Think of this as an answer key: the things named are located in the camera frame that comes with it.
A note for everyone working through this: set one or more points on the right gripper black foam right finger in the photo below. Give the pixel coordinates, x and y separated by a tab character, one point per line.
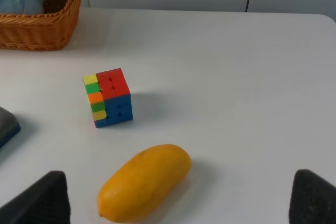
312	199

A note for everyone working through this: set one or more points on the multicolour puzzle cube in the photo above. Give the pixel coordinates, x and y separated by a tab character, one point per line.
109	97

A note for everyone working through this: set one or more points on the orange wicker basket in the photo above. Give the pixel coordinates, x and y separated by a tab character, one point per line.
49	31

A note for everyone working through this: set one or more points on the right gripper black foam left finger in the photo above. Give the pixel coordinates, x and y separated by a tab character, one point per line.
45	201

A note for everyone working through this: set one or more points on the yellow mango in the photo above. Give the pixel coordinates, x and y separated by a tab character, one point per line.
143	183

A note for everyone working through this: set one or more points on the grey blue whiteboard eraser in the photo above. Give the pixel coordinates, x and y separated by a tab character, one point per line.
9	126

